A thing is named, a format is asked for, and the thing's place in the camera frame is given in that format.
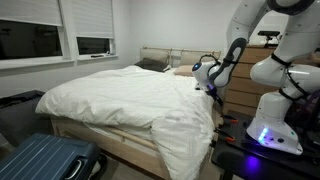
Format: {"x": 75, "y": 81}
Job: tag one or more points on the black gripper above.
{"x": 215, "y": 96}

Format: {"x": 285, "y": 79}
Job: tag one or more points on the white duvet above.
{"x": 181, "y": 116}

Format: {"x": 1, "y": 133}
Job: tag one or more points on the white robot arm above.
{"x": 292, "y": 81}

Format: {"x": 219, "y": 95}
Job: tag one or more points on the orange black clamp rear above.
{"x": 230, "y": 119}

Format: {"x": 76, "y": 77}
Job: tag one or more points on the orange black clamp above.
{"x": 228, "y": 137}
{"x": 230, "y": 119}

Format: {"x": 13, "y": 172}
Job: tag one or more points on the wooden dresser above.
{"x": 243, "y": 94}

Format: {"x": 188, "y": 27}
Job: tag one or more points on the orange black clamp front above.
{"x": 228, "y": 137}

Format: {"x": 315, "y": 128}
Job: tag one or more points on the pink pillow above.
{"x": 184, "y": 70}

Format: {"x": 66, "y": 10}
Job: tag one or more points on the black robot table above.
{"x": 247, "y": 159}

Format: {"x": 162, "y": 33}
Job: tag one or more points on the dark grey pillow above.
{"x": 154, "y": 65}

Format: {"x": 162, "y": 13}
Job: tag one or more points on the black remote on windowsill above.
{"x": 97, "y": 56}

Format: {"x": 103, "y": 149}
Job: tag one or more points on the blue suitcase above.
{"x": 50, "y": 157}

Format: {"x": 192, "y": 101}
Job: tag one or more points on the black bag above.
{"x": 18, "y": 119}

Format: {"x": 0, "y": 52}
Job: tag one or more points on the black camera on stand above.
{"x": 269, "y": 35}

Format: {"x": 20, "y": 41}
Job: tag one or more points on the wooden bed frame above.
{"x": 140, "y": 152}

